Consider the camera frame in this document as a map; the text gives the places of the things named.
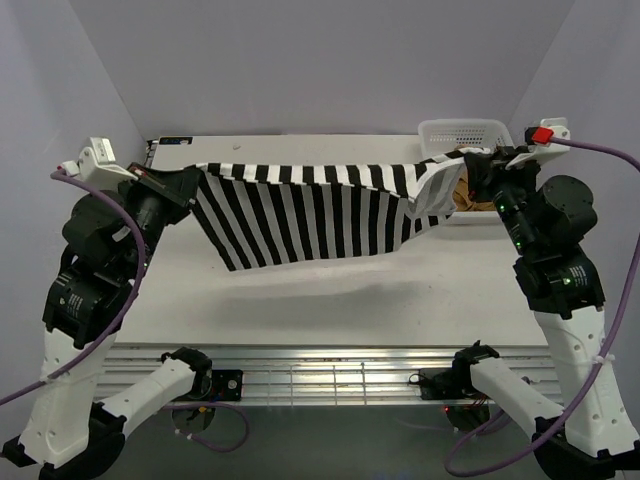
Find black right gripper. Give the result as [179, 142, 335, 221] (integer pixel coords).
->
[463, 144, 541, 253]

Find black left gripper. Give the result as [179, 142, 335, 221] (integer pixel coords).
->
[118, 159, 202, 275]

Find black white striped tank top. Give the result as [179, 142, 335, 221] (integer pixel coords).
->
[193, 147, 477, 271]

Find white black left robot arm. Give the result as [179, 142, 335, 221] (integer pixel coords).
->
[1, 137, 212, 479]

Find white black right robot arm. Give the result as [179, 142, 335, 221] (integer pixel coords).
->
[450, 117, 639, 479]

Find tan tank top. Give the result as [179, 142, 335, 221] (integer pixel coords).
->
[453, 170, 496, 212]

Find white plastic perforated basket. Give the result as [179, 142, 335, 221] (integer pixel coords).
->
[418, 118, 514, 226]

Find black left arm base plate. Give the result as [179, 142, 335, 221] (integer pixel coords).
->
[201, 369, 244, 402]

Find aluminium rail frame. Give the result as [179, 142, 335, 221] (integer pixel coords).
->
[95, 344, 561, 407]

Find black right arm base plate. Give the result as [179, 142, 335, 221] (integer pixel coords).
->
[417, 369, 479, 400]

